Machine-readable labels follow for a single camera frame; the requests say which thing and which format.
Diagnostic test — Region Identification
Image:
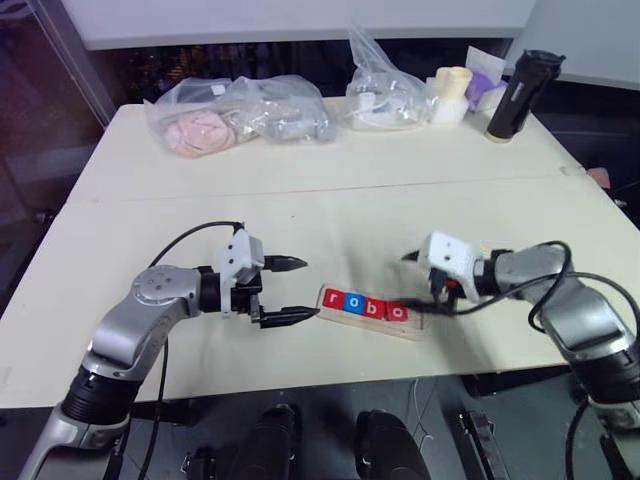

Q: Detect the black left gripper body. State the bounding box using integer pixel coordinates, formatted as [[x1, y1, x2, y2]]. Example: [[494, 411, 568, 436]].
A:
[[230, 268, 267, 329]]

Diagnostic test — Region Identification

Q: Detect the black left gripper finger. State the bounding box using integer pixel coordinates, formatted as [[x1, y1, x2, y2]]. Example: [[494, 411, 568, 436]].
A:
[[258, 305, 320, 330], [263, 254, 309, 274]]

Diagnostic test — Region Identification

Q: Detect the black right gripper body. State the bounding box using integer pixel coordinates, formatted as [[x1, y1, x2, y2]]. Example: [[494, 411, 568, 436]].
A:
[[427, 268, 452, 303]]

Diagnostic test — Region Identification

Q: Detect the light wooden letter tray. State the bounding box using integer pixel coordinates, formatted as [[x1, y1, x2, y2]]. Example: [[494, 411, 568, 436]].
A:
[[313, 283, 429, 343]]

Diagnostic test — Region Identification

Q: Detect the dark rounded shape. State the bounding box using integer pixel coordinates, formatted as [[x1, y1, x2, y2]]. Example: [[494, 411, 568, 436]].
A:
[[353, 409, 427, 480], [233, 402, 302, 480]]

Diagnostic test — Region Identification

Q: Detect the clear bag with grey items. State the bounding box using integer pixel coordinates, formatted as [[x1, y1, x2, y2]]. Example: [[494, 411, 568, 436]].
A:
[[227, 74, 339, 146]]

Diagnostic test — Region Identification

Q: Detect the clear bag with pink item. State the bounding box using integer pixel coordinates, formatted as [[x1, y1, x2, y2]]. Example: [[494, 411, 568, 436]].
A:
[[143, 77, 251, 160]]

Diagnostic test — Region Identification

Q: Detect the clear bag with white items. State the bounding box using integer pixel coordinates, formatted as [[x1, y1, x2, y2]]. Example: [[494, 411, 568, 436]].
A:
[[346, 22, 432, 132]]

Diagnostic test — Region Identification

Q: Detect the purple plastic item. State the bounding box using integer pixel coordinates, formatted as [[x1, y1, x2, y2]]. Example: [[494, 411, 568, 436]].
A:
[[464, 69, 507, 109]]

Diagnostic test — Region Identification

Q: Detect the black drinking bottle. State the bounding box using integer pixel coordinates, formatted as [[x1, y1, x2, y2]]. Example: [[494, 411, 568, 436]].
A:
[[485, 48, 567, 144]]

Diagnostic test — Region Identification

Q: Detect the white desk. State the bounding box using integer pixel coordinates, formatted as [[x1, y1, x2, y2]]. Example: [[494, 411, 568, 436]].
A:
[[62, 0, 540, 52]]

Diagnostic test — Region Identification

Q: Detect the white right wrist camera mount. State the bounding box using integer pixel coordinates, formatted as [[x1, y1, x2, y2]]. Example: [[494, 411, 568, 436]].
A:
[[417, 230, 484, 304]]

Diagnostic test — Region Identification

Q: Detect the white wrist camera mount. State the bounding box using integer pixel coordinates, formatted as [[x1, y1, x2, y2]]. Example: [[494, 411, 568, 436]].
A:
[[417, 230, 484, 304], [219, 227, 266, 319]]

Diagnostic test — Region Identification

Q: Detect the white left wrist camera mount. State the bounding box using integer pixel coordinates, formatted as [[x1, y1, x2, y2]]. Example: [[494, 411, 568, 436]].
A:
[[219, 227, 266, 319]]

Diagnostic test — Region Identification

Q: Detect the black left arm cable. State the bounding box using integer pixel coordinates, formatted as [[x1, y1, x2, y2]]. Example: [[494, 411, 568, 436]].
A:
[[137, 221, 247, 480]]

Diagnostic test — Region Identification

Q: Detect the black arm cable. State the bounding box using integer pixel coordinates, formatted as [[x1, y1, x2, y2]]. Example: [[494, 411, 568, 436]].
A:
[[439, 240, 640, 351], [137, 221, 247, 480]]

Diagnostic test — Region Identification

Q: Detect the thin white cable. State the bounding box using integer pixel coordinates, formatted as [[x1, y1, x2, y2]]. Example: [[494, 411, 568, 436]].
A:
[[410, 378, 437, 454]]

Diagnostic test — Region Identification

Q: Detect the black metal bracket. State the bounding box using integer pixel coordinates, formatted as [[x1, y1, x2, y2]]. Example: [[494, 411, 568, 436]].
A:
[[444, 407, 507, 480]]

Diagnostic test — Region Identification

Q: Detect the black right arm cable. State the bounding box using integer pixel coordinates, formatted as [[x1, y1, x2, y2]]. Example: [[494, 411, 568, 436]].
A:
[[439, 240, 640, 351]]

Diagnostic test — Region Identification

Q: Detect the grey metal frame post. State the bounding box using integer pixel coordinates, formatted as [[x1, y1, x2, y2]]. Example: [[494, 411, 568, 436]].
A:
[[29, 0, 117, 129]]

